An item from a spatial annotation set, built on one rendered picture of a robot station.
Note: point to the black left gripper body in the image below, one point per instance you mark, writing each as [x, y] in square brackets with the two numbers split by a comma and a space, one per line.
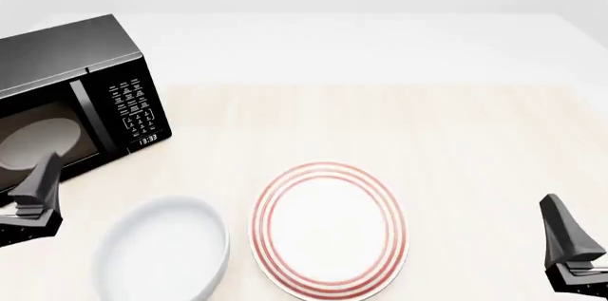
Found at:
[26, 228]

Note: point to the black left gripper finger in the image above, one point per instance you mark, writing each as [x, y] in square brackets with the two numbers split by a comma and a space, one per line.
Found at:
[42, 181]

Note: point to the white plate with red rings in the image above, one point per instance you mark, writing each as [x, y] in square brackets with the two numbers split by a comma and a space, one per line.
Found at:
[328, 229]

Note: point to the black microwave oven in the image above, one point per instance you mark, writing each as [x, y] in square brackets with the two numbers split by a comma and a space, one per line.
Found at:
[71, 62]

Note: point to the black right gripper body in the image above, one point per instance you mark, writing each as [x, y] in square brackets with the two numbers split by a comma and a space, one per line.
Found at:
[577, 277]

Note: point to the plain white bowl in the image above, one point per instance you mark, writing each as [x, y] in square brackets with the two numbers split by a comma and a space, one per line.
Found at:
[161, 251]

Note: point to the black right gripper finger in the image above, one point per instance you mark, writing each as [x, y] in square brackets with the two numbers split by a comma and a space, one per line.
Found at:
[563, 233]

